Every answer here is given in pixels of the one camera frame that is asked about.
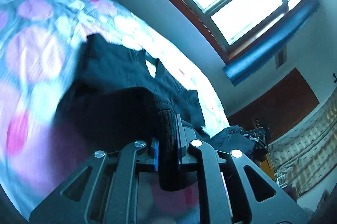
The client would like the brown wooden wardrobe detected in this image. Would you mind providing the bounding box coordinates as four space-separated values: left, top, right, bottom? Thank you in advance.
228 68 319 143

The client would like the patterned beige fabric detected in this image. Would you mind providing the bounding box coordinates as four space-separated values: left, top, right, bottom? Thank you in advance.
269 92 336 197

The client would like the black sweatshirt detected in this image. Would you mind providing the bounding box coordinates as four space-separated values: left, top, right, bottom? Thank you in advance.
55 34 205 192

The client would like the blue curtain right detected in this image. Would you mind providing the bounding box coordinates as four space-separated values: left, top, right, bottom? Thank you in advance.
223 0 319 86

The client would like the polka dot bed sheet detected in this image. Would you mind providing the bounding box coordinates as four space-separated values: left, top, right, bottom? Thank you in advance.
1 0 229 219

